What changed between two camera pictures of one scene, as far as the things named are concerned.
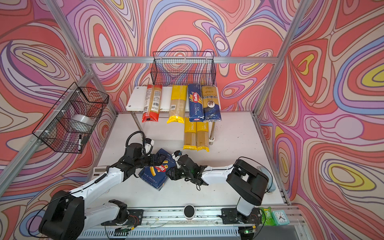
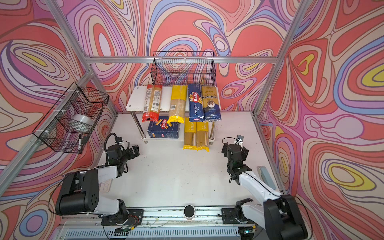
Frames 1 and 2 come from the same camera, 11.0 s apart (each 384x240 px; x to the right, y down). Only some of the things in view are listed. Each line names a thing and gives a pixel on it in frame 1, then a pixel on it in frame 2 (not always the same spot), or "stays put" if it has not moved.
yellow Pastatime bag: [190, 141] stays put
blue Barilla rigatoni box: [156, 176] -> [162, 129]
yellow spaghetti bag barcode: [178, 103] stays put
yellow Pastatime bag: [202, 136] stays put
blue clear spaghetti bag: [211, 104] stays put
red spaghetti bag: [152, 106] stays put
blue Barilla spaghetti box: [195, 103] stays put
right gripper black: [174, 173] -> [225, 149]
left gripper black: [158, 161] -> [131, 155]
